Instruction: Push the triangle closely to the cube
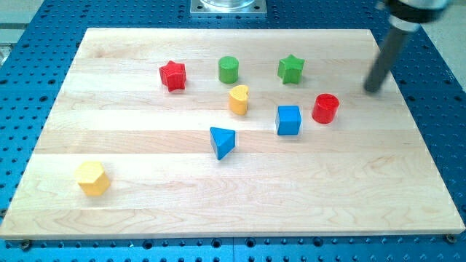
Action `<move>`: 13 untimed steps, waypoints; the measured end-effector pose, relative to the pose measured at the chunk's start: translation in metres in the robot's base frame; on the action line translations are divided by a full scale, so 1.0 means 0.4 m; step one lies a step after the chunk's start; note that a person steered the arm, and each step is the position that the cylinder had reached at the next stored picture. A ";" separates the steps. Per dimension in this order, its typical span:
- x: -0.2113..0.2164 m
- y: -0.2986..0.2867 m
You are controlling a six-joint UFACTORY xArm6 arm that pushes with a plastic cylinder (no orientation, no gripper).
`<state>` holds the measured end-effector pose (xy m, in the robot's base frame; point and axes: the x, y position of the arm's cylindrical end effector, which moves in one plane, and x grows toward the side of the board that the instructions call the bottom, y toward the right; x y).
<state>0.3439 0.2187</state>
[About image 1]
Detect robot arm end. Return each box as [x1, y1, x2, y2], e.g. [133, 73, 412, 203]
[376, 0, 451, 32]

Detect blue triangle block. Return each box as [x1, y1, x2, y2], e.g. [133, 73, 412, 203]
[210, 127, 236, 160]

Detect blue cube block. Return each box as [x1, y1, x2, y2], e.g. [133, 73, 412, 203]
[275, 105, 301, 135]

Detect yellow heart block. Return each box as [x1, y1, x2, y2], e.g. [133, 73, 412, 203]
[229, 85, 249, 116]

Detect green cylinder block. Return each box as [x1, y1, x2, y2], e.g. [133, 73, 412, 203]
[218, 56, 239, 84]

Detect wooden board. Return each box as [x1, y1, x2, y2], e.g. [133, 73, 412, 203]
[1, 28, 465, 240]

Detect red star block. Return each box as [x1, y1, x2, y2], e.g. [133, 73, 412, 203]
[159, 60, 186, 92]

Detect green star block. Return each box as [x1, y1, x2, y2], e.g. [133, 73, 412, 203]
[277, 55, 305, 84]

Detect red cylinder block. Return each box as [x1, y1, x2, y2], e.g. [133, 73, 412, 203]
[311, 93, 339, 124]

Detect yellow hexagon block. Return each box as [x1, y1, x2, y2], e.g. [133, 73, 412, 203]
[74, 161, 111, 197]

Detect grey pusher rod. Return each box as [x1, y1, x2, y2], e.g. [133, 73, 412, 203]
[363, 26, 411, 94]

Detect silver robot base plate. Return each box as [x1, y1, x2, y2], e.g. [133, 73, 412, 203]
[189, 0, 267, 17]

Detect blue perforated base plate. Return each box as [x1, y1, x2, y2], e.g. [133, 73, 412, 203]
[1, 1, 465, 261]

